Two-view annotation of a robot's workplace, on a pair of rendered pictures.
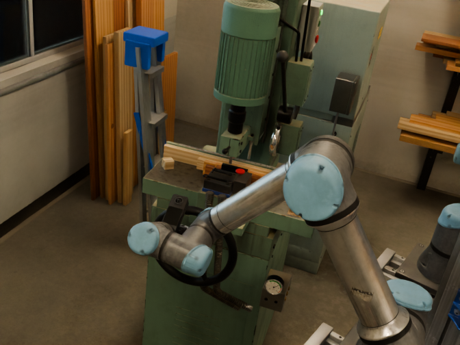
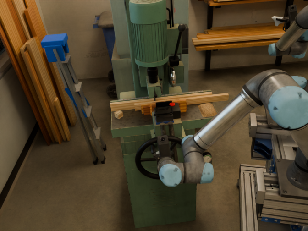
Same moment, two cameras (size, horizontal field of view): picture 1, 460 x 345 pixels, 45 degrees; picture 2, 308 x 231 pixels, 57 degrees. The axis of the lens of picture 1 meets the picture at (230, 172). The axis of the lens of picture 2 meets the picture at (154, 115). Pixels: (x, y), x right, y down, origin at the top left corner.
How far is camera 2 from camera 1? 0.59 m
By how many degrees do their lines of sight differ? 16
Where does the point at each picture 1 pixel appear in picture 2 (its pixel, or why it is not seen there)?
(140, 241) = (172, 178)
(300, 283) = not seen: hidden behind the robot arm
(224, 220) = (207, 142)
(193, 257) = (206, 173)
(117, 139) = (51, 107)
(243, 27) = (150, 17)
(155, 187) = (120, 132)
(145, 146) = (79, 106)
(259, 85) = (165, 49)
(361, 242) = not seen: outside the picture
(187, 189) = (141, 125)
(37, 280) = (47, 206)
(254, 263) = not seen: hidden behind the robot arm
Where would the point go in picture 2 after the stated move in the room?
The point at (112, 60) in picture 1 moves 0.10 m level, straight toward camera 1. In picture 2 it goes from (31, 61) to (34, 65)
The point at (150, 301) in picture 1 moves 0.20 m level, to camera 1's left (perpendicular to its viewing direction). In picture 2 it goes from (133, 193) to (102, 203)
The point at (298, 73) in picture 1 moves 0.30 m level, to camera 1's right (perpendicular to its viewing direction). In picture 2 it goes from (175, 34) to (222, 25)
